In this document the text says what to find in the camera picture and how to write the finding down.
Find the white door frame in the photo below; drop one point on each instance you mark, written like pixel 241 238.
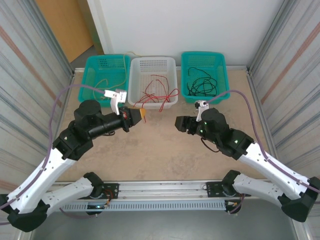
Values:
pixel 100 25

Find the aluminium table side rail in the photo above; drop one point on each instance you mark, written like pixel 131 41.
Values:
pixel 257 100
pixel 68 98

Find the small circuit board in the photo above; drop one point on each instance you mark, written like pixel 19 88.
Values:
pixel 96 206

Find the wooden door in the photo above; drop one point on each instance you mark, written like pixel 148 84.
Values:
pixel 65 25

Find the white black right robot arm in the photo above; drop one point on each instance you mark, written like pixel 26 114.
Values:
pixel 270 165

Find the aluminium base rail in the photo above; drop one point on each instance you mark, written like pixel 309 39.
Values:
pixel 162 191

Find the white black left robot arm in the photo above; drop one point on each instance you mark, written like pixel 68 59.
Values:
pixel 35 177

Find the white plastic basket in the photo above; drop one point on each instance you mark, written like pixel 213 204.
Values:
pixel 155 65

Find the grey metal shelf panel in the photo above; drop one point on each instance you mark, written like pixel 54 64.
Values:
pixel 162 225

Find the teal plastic basket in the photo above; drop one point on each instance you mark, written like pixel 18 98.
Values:
pixel 105 67
pixel 220 62

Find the aluminium frame post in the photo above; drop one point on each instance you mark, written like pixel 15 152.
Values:
pixel 265 37
pixel 60 45

